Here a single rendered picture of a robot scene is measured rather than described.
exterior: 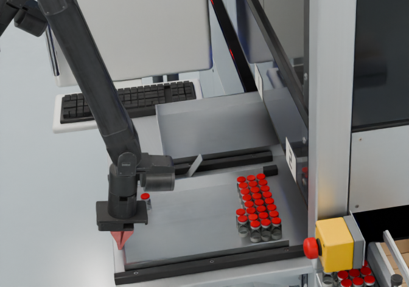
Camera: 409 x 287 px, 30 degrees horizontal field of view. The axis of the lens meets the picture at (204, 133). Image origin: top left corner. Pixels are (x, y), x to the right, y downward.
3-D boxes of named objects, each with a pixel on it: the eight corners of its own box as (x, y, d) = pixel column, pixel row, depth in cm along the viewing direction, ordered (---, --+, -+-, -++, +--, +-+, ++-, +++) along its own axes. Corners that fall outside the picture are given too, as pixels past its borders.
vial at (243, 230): (247, 230, 165) (246, 214, 162) (249, 237, 163) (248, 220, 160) (237, 231, 164) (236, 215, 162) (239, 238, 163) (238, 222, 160)
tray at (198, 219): (263, 178, 180) (262, 166, 178) (289, 252, 158) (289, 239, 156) (119, 199, 177) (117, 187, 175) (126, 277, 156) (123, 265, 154)
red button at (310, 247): (321, 247, 145) (321, 231, 143) (326, 261, 142) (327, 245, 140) (301, 250, 145) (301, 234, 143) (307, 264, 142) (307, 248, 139)
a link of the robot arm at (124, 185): (108, 155, 150) (110, 172, 145) (143, 155, 151) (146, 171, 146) (107, 184, 153) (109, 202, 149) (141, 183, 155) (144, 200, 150)
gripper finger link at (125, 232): (132, 258, 157) (134, 223, 152) (97, 259, 156) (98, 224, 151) (129, 237, 163) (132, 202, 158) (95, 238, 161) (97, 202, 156)
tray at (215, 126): (279, 98, 209) (279, 87, 207) (303, 152, 188) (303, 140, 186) (156, 115, 206) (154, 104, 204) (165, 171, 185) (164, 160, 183)
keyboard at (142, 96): (193, 84, 234) (192, 77, 233) (197, 107, 222) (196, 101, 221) (62, 100, 232) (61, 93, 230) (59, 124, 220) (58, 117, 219)
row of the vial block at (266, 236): (255, 190, 176) (254, 174, 174) (272, 241, 161) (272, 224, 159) (246, 191, 176) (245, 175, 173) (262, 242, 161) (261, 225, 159)
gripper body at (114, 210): (147, 227, 153) (150, 197, 149) (96, 228, 151) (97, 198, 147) (145, 207, 159) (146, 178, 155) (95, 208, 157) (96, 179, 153)
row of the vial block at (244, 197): (246, 191, 176) (244, 175, 173) (262, 242, 161) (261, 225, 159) (236, 192, 176) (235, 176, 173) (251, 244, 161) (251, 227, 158)
